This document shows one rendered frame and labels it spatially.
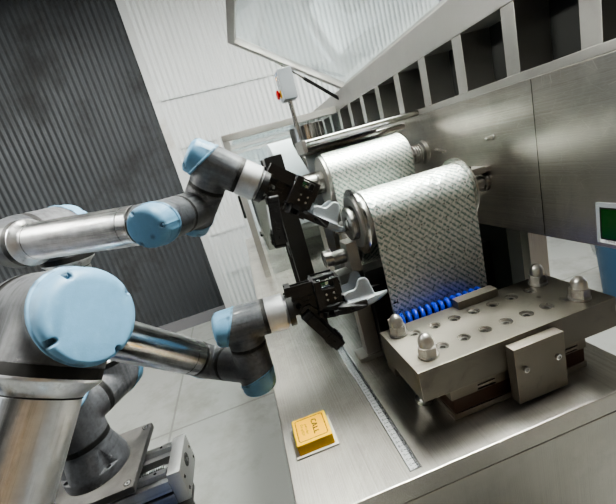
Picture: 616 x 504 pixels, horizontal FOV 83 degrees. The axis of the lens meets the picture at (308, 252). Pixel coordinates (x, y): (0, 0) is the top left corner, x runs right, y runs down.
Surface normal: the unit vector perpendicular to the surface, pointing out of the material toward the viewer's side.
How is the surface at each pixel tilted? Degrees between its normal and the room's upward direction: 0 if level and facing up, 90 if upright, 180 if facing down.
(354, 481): 0
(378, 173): 92
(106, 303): 84
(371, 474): 0
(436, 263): 90
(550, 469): 90
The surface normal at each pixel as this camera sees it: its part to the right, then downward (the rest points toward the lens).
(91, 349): 0.86, -0.22
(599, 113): -0.94, 0.30
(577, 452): 0.20, 0.21
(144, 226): -0.20, 0.32
